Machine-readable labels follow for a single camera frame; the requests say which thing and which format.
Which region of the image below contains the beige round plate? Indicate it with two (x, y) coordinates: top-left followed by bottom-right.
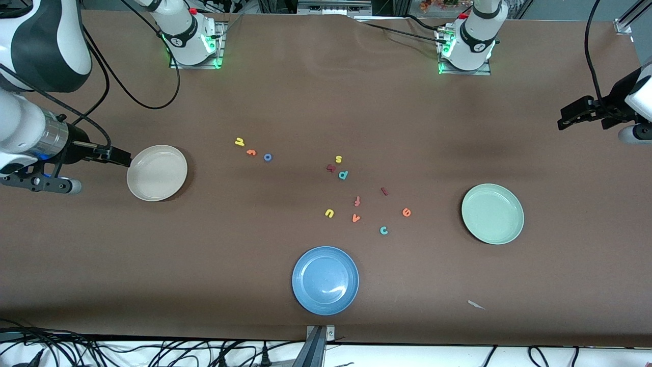
(126, 145), (188, 202)

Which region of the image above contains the green round plate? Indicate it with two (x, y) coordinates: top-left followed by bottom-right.
(461, 183), (525, 245)

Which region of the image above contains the brown table cover sheet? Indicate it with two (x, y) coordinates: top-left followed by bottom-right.
(0, 9), (652, 348)

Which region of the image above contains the blue round plate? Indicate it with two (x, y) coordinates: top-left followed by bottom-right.
(292, 246), (360, 316)

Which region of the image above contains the grey metal equipment panel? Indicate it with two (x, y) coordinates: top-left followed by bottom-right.
(297, 0), (372, 15)

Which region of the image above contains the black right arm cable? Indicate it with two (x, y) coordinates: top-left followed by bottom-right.
(0, 20), (181, 151)

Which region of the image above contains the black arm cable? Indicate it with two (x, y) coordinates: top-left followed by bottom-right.
(584, 0), (608, 107)
(0, 20), (181, 151)

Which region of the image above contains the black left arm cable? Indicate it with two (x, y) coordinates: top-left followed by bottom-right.
(584, 0), (608, 107)

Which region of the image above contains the aluminium frame profile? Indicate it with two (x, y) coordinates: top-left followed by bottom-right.
(614, 0), (652, 34)

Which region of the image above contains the metal camera mounting post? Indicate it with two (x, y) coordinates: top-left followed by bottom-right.
(293, 325), (337, 367)

